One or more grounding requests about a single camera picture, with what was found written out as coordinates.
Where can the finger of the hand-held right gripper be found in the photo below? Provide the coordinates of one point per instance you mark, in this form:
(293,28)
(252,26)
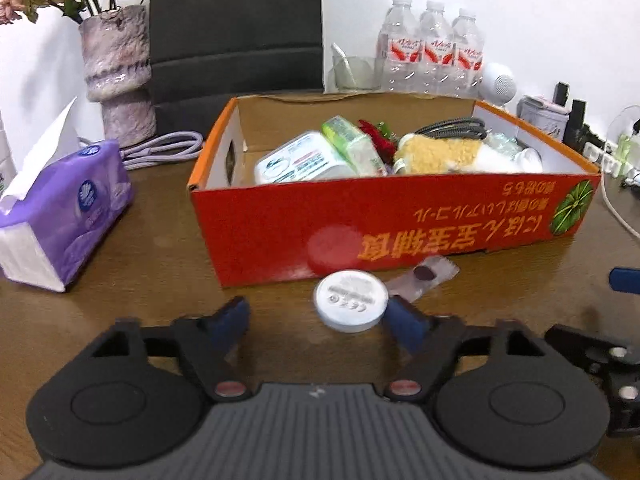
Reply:
(600,365)
(625,280)

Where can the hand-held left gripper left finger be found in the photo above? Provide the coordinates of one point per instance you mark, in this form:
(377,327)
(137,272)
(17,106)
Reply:
(230,322)

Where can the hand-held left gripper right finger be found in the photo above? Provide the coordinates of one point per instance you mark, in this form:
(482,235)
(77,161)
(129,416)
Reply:
(405,326)

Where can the clear plastic sachet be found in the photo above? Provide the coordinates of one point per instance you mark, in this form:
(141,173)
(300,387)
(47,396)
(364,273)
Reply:
(425,280)

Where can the white round device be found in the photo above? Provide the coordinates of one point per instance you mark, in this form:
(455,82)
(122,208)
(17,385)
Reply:
(350,301)

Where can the red cardboard box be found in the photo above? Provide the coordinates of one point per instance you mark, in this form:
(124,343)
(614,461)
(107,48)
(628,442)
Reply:
(390,230)

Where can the yellow plush cat paw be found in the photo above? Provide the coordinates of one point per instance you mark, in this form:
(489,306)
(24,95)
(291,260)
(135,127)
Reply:
(445,154)

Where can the white plastic bottle with label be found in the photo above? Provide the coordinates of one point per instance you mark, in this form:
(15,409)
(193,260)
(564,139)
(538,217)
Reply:
(300,160)

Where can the clear plastic bag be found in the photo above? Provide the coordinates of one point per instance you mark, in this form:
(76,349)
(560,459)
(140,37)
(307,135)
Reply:
(500,142)

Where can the green packet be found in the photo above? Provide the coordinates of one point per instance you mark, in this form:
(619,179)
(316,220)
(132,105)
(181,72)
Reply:
(352,146)

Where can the red artificial flower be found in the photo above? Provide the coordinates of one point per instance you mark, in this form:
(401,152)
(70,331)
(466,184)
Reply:
(377,139)

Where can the white power strip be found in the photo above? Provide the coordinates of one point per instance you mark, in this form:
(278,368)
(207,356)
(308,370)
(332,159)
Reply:
(600,154)

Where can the small green bottle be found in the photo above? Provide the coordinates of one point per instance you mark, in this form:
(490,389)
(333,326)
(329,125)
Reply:
(625,146)

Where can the black rectangular device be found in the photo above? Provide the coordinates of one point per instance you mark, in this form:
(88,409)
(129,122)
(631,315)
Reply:
(561,92)
(577,122)

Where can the purple tissue pack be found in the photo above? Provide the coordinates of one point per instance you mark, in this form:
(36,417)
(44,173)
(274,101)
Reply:
(62,210)

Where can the white round speaker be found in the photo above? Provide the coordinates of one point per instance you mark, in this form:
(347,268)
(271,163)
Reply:
(497,82)

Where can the clear glass cup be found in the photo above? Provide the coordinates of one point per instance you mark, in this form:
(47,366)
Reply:
(352,72)

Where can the purple stone vase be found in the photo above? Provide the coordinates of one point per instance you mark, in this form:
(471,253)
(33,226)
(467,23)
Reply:
(117,75)

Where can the white milk jug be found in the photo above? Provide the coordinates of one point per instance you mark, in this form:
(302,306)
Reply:
(5,157)

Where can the black paper bag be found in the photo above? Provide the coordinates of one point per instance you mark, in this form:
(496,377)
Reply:
(235,35)

